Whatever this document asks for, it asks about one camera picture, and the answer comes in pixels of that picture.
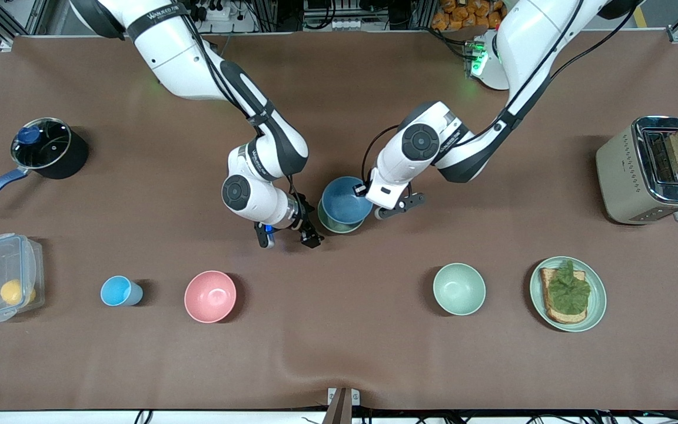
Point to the glass lid with blue knob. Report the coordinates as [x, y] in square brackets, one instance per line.
[45, 147]

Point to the pink bowl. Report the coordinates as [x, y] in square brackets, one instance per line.
[210, 296]

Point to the long white power strip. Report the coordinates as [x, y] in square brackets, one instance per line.
[345, 25]

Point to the brown table cloth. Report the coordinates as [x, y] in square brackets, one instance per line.
[339, 330]

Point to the orange snack bag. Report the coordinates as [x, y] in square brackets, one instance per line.
[465, 15]

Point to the toasted bread slice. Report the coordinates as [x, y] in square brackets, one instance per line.
[557, 317]

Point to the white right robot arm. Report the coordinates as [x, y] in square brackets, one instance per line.
[180, 59]

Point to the blue bowl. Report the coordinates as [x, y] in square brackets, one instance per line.
[342, 203]

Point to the green lettuce leaf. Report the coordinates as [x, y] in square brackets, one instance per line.
[568, 291]

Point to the green plate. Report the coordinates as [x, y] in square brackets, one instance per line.
[597, 306]

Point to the metal table clamp bracket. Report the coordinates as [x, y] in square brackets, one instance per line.
[343, 403]

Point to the yellow lemon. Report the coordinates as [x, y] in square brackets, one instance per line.
[12, 291]

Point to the blue cup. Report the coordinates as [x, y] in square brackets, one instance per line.
[116, 291]

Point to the green bowl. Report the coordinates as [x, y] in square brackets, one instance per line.
[459, 288]
[333, 228]

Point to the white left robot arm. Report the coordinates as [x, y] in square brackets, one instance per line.
[527, 35]

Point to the white power strip with plugs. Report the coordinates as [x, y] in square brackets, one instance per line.
[216, 10]

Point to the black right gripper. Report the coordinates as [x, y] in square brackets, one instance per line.
[306, 224]

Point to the silver toaster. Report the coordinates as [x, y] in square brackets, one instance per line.
[621, 176]

